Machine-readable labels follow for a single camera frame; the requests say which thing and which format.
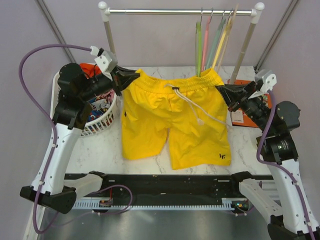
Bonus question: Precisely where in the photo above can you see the white slotted cable duct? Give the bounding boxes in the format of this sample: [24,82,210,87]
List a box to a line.
[72,197,234,211]

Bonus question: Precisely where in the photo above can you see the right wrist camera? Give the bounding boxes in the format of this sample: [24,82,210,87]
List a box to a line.
[254,69,277,94]

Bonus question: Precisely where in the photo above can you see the orange garment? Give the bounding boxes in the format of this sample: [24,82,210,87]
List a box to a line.
[79,63,102,78]

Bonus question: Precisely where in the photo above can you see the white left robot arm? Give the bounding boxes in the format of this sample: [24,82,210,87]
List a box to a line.
[20,63,140,214]

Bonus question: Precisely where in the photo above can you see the teal hanger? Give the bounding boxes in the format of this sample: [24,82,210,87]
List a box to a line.
[205,12,226,69]

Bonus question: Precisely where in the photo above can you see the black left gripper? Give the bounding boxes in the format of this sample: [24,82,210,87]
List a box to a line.
[79,65,140,102]

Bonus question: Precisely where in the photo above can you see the yellow hanger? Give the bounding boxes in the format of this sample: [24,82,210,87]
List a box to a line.
[212,17,232,69]

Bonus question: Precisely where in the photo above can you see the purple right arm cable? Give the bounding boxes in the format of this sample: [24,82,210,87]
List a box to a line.
[256,89,316,240]

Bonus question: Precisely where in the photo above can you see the beige wooden hanger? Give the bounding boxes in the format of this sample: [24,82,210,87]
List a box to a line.
[216,3,239,72]

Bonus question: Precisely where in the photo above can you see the colourful comic print garment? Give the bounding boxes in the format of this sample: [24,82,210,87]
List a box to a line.
[87,95,109,122]

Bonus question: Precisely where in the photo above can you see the white plastic laundry basket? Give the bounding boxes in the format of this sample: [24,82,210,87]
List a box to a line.
[49,71,119,137]

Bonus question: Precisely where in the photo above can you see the green hanger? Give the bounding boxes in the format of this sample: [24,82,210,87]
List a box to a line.
[195,8,203,77]

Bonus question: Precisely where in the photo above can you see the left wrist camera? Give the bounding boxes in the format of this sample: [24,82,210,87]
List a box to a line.
[94,48,118,74]

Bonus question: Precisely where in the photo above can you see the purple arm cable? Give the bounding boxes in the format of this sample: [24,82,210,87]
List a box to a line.
[256,89,316,240]
[19,44,133,235]

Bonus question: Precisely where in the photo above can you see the yellow shorts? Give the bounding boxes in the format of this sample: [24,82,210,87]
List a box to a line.
[121,68,232,170]

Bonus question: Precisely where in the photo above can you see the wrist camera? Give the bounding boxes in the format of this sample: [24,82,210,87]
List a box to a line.
[94,48,118,74]
[254,69,277,94]

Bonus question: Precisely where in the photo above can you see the pink patterned garment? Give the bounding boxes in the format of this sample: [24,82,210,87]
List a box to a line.
[101,90,115,109]

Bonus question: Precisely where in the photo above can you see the silver clothes rack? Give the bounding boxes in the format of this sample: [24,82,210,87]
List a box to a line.
[98,1,265,84]

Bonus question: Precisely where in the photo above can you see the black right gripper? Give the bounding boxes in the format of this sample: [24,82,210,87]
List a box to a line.
[217,80,274,134]

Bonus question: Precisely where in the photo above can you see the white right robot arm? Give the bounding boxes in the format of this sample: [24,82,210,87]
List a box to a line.
[217,81,320,240]

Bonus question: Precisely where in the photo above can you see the pink hanger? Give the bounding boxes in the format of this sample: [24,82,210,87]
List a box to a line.
[201,12,213,71]

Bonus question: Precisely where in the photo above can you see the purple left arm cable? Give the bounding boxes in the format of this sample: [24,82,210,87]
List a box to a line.
[19,44,133,235]

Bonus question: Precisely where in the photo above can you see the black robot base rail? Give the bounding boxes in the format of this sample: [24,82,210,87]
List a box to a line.
[63,173,275,207]

